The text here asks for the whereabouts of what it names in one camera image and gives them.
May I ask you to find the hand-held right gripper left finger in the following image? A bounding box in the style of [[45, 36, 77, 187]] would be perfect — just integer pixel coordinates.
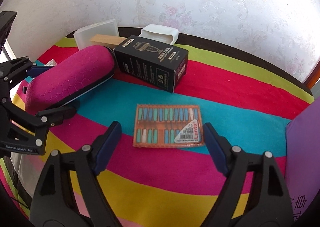
[[29, 121, 123, 227]]

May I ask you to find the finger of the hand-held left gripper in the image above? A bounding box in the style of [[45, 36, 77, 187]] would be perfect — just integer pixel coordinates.
[[0, 103, 77, 147], [0, 57, 54, 86]]

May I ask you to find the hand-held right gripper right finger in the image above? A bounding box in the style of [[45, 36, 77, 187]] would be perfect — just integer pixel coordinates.
[[200, 122, 294, 227]]

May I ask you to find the magenta hard case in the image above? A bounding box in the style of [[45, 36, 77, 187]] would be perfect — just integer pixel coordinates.
[[24, 45, 116, 115]]

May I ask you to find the orange blister card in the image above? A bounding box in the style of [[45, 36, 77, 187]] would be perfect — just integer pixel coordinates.
[[132, 103, 206, 148]]

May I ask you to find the purple cardboard box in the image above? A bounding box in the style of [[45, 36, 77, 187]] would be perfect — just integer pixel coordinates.
[[285, 97, 320, 227]]

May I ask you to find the beige folded cloth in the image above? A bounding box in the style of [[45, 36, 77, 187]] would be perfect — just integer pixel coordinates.
[[11, 152, 34, 200]]

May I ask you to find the striped colourful cloth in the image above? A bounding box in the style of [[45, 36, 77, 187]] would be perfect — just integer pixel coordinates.
[[0, 27, 315, 227]]

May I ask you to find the translucent plastic box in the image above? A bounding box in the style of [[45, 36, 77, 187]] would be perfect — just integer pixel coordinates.
[[74, 18, 120, 50]]

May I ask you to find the wooden block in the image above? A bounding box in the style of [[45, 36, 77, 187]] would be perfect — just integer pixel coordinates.
[[89, 34, 127, 48]]

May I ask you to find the black product box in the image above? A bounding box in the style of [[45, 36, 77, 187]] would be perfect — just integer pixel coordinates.
[[114, 35, 189, 93]]

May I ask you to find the cream plastic holder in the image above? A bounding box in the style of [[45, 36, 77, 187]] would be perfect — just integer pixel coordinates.
[[139, 24, 179, 45]]

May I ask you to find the wooden door frame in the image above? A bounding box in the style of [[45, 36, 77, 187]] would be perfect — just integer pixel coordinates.
[[304, 65, 317, 93]]

